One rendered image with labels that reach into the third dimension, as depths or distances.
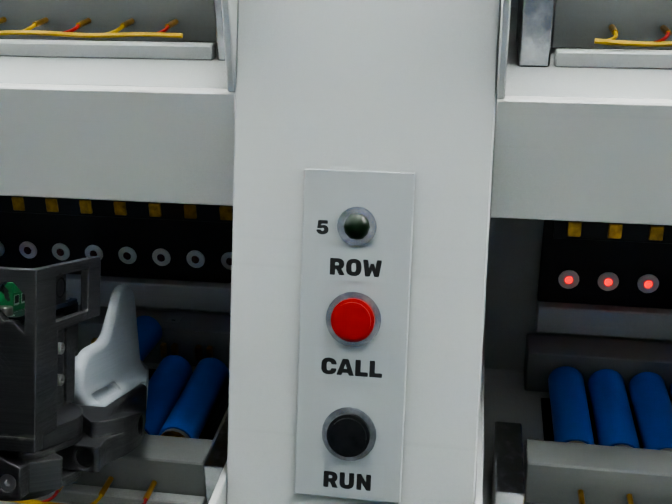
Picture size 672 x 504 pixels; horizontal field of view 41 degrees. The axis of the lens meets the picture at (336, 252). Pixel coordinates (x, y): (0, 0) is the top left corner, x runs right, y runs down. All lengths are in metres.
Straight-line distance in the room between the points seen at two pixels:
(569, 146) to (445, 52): 0.05
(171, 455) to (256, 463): 0.07
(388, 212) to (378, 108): 0.04
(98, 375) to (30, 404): 0.07
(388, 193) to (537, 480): 0.16
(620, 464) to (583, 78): 0.17
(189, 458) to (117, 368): 0.05
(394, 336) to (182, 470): 0.13
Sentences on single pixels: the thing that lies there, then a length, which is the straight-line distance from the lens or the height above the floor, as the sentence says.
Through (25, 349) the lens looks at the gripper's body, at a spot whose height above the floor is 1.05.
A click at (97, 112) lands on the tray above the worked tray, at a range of 0.35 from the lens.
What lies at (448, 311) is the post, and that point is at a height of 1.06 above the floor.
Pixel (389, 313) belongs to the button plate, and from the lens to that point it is 0.32.
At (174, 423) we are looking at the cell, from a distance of 0.44.
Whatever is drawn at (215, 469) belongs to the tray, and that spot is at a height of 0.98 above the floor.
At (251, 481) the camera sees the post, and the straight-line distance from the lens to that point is 0.35.
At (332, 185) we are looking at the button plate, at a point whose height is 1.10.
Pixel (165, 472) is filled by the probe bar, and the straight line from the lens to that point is 0.41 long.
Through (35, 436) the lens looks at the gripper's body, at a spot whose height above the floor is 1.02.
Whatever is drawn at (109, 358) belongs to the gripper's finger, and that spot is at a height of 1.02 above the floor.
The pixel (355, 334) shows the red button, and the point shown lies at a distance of 0.32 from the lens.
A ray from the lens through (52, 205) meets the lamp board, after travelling 0.53.
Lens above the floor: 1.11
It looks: 6 degrees down
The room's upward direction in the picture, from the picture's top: 2 degrees clockwise
